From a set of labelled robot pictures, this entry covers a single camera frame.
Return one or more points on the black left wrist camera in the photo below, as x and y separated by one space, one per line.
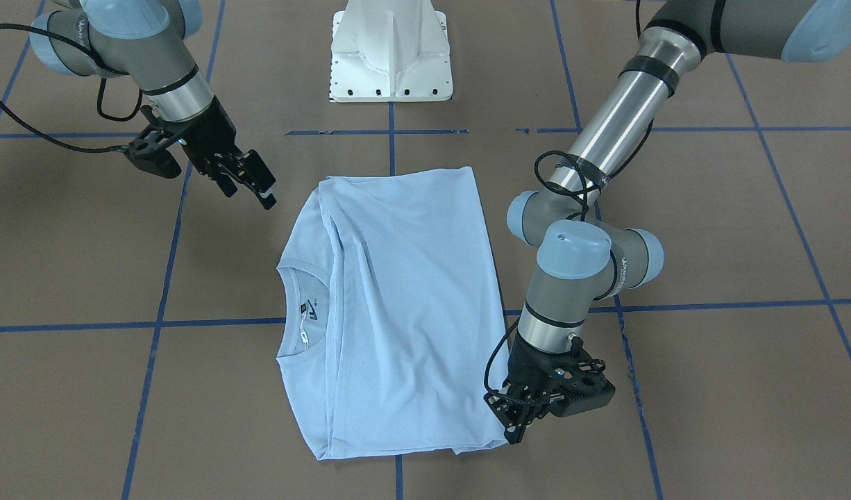
580 388

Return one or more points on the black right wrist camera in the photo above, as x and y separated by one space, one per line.
148 151

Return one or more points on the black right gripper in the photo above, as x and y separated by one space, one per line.
214 132

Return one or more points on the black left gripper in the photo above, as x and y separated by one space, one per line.
527 366

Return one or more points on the light blue t-shirt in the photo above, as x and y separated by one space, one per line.
392 311

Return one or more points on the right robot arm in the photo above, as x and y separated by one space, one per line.
146 41

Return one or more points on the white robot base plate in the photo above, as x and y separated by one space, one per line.
390 51

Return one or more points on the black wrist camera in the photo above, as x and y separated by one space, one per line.
148 151
580 388

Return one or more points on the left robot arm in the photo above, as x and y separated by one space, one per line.
580 259

